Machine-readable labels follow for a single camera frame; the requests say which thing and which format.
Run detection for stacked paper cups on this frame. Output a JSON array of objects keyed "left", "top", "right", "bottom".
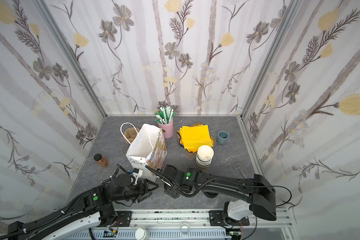
[{"left": 196, "top": 145, "right": 215, "bottom": 168}]

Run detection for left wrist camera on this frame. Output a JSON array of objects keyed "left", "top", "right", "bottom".
[{"left": 129, "top": 168, "right": 143, "bottom": 181}]

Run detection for brown pulp cup carrier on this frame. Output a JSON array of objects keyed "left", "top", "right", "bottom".
[{"left": 124, "top": 127, "right": 140, "bottom": 144}]

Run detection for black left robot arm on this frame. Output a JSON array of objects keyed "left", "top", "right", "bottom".
[{"left": 0, "top": 165, "right": 159, "bottom": 240}]

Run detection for pink straw holder cup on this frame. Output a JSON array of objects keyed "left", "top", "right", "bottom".
[{"left": 158, "top": 120, "right": 174, "bottom": 139}]

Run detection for white paper gift bag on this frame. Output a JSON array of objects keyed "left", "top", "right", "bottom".
[{"left": 120, "top": 124, "right": 167, "bottom": 182}]

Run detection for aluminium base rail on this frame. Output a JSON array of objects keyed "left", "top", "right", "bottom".
[{"left": 52, "top": 208, "right": 292, "bottom": 240}]

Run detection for brown spice jar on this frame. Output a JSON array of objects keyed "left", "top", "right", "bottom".
[{"left": 94, "top": 154, "right": 109, "bottom": 168}]

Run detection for clear round cap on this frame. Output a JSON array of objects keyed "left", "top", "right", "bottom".
[{"left": 180, "top": 222, "right": 191, "bottom": 236}]

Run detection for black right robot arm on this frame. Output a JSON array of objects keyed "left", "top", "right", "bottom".
[{"left": 145, "top": 165, "right": 278, "bottom": 221}]

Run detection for white round knob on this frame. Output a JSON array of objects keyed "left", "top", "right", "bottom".
[{"left": 135, "top": 228, "right": 150, "bottom": 240}]

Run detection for yellow paper napkin stack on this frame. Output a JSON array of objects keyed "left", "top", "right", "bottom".
[{"left": 178, "top": 124, "right": 214, "bottom": 153}]

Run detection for teal ceramic cup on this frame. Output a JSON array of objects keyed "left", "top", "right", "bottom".
[{"left": 217, "top": 131, "right": 230, "bottom": 145}]

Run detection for small metal scissors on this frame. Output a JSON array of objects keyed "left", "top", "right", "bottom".
[{"left": 233, "top": 164, "right": 246, "bottom": 178}]

